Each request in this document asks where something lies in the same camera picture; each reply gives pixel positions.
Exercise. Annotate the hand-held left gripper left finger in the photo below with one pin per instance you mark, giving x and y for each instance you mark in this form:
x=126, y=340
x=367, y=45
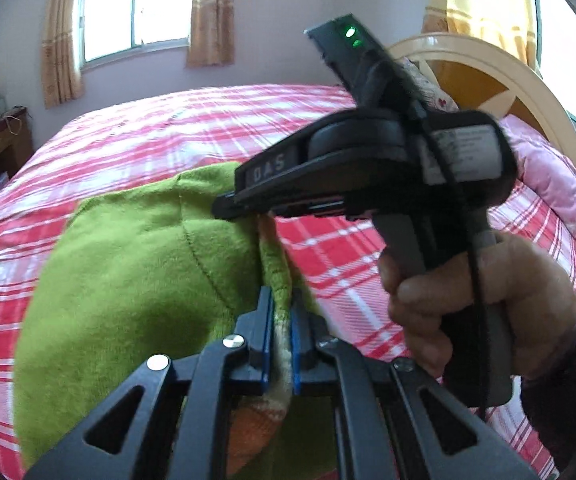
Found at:
x=267, y=340

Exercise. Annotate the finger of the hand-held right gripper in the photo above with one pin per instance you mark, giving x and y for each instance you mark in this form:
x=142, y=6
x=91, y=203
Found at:
x=228, y=207

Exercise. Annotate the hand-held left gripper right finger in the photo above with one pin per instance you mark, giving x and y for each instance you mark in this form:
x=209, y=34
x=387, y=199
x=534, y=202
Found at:
x=296, y=352

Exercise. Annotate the green orange striped knit sweater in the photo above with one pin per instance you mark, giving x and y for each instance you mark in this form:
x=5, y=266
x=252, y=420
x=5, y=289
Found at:
x=118, y=285

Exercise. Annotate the person's right hand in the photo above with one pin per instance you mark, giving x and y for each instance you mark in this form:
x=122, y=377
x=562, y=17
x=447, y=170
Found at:
x=417, y=305

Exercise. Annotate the striped floral pillow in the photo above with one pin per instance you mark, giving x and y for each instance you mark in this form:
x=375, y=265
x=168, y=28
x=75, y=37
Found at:
x=435, y=91

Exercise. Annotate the bed with red plaid sheet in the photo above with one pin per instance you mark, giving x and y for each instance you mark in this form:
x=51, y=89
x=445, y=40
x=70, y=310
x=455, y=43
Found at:
x=118, y=130

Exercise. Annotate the cream wooden headboard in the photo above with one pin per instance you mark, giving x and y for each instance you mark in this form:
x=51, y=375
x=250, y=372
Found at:
x=467, y=50

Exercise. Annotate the pink pillow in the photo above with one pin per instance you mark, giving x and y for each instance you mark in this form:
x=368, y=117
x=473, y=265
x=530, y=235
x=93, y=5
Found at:
x=552, y=175

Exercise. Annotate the yellow patterned curtain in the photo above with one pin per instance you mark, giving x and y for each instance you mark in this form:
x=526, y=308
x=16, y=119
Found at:
x=482, y=5

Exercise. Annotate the beige patterned curtain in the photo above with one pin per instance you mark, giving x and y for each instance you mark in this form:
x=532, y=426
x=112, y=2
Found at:
x=62, y=35
x=210, y=15

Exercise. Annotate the sliding glass window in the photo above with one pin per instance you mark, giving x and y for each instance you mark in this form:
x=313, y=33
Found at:
x=133, y=10

